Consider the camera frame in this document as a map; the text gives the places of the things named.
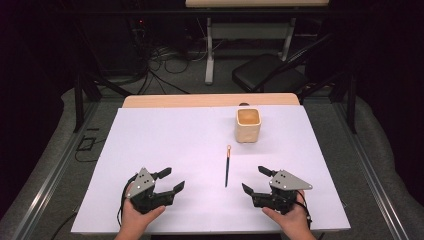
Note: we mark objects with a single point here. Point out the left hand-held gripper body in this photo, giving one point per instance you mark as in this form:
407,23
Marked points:
141,186

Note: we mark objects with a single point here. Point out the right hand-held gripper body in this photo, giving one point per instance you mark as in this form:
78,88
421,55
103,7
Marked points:
286,182

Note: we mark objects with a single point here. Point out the black pencil with orange eraser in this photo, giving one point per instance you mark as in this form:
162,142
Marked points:
227,166

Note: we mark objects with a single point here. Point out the beige square pen holder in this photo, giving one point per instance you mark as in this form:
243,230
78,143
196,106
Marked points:
247,133

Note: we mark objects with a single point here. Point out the person's left hand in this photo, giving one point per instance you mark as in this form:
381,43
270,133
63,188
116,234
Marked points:
135,223

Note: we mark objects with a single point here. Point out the person's right hand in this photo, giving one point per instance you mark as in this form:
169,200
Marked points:
295,225

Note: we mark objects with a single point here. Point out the white table sheet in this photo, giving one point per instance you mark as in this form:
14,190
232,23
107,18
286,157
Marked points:
186,150

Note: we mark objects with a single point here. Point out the wooden table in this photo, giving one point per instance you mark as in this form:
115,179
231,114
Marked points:
200,100

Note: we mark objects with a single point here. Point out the black folding chair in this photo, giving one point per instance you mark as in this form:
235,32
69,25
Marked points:
266,71

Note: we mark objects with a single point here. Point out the black metal stand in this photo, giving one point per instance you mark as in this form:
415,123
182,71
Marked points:
350,100
79,100

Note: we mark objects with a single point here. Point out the white-legged desk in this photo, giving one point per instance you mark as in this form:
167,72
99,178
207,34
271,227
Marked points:
248,31

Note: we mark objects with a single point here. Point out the aluminium floor rail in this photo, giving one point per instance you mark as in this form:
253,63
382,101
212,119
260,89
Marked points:
373,173
50,186

